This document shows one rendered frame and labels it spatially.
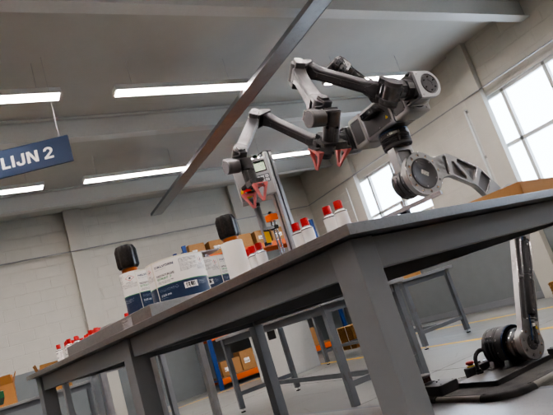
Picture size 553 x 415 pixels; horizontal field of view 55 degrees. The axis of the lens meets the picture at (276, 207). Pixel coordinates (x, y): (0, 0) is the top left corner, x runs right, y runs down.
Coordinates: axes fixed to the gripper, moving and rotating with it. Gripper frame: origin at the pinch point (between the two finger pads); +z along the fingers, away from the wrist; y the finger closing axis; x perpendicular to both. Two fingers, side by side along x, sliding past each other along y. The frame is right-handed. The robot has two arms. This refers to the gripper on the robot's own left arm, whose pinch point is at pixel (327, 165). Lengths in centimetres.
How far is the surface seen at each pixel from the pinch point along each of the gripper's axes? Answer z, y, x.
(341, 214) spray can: 20.8, -9.6, -1.9
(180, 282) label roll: 34, 54, -5
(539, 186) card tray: -10, -21, 64
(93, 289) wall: 428, -72, -689
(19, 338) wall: 472, 53, -669
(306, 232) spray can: 33.5, -5.5, -17.0
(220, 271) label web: 55, 21, -39
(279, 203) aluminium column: 35, -15, -52
